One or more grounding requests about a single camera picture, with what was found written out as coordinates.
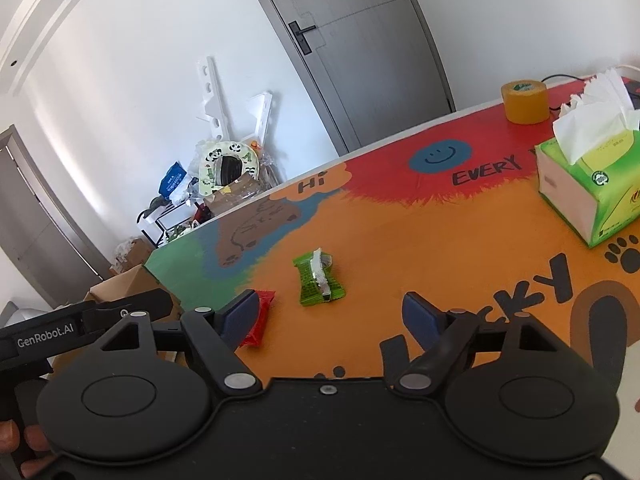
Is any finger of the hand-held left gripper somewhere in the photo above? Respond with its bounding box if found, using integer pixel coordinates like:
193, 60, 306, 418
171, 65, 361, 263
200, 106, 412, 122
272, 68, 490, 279
82, 288, 173, 335

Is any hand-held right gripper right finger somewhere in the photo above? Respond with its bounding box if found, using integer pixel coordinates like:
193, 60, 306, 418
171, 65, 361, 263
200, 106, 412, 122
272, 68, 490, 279
395, 291, 563, 397

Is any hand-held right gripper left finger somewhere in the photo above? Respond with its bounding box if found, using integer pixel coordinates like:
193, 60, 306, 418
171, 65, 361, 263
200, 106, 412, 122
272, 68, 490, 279
92, 290, 263, 397

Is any red snack packet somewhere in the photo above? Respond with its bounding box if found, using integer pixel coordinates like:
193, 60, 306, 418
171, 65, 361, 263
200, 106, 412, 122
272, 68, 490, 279
238, 289, 277, 349

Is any brown cardboard box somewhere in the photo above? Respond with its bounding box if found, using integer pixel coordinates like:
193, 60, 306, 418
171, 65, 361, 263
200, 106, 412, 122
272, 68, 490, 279
50, 263, 187, 377

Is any green snack packet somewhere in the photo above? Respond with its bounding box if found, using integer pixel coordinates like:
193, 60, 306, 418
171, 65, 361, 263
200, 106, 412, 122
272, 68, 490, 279
292, 248, 347, 307

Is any person's left hand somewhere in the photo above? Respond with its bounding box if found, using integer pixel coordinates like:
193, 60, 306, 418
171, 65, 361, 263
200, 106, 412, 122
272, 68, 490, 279
0, 419, 52, 465

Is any blue plastic bag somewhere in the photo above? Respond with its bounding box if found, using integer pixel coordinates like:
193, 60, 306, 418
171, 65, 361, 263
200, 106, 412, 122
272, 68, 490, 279
158, 161, 189, 197

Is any grey side door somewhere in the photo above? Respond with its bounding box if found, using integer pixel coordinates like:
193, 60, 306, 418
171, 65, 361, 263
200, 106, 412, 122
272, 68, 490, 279
0, 125, 112, 282

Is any panda print toilet seat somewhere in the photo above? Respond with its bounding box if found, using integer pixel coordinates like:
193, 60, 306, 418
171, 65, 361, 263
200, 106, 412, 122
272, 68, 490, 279
198, 139, 261, 199

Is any short white foam piece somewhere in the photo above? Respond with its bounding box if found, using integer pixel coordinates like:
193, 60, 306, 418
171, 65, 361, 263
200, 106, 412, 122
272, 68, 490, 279
244, 90, 274, 147

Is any green tissue box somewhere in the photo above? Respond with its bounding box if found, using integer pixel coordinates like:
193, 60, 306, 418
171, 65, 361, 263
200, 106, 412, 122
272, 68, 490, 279
534, 66, 640, 250

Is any yellow tape roll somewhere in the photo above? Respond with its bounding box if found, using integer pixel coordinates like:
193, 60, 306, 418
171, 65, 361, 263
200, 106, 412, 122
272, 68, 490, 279
501, 80, 551, 125

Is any black wire rack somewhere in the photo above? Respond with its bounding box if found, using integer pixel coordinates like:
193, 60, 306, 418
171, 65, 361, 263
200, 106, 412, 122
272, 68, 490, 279
137, 199, 202, 249

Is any black cable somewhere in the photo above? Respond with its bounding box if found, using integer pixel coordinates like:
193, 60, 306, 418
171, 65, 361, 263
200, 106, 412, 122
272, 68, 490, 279
541, 73, 587, 87

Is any black door handle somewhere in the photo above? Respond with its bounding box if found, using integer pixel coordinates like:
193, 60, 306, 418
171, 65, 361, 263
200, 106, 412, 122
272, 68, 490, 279
288, 19, 318, 55

